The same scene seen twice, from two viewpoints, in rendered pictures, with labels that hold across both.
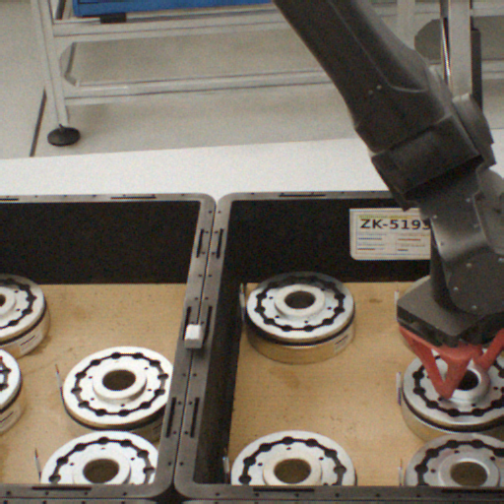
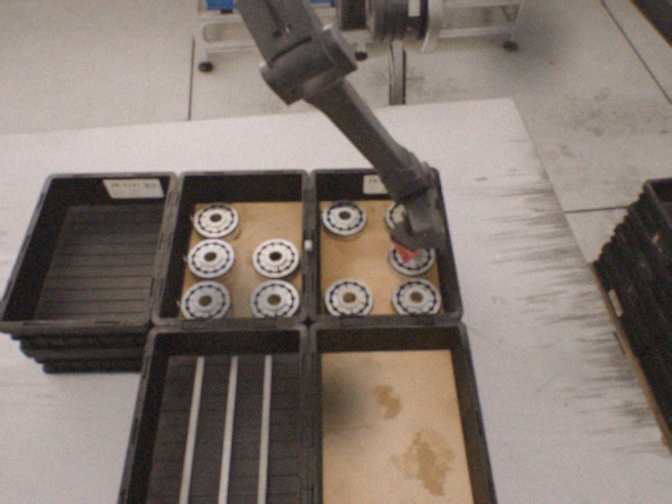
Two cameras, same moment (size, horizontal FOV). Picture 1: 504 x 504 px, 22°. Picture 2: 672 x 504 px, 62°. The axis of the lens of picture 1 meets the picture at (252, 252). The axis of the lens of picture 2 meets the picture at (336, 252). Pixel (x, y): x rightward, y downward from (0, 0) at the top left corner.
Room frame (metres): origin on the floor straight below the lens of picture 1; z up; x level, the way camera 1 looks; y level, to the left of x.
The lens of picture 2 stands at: (0.15, 0.09, 1.88)
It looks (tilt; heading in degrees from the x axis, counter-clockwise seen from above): 55 degrees down; 352
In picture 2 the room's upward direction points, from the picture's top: straight up
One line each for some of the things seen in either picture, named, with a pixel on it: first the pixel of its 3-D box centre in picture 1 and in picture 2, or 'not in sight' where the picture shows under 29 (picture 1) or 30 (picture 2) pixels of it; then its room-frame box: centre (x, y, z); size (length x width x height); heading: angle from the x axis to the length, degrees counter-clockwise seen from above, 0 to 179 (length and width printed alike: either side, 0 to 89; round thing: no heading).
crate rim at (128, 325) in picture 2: not in sight; (95, 245); (0.91, 0.50, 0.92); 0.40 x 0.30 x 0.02; 174
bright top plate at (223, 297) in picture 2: not in sight; (205, 302); (0.77, 0.28, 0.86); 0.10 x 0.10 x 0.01
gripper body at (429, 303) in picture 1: (465, 273); (417, 220); (0.83, -0.17, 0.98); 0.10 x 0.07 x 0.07; 129
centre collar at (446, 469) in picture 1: (469, 475); (416, 297); (0.72, -0.16, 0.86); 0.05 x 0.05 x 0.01
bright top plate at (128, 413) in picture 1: (120, 386); (275, 258); (0.86, 0.13, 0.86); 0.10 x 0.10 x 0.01
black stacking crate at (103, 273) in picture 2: not in sight; (103, 259); (0.91, 0.50, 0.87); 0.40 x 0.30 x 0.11; 174
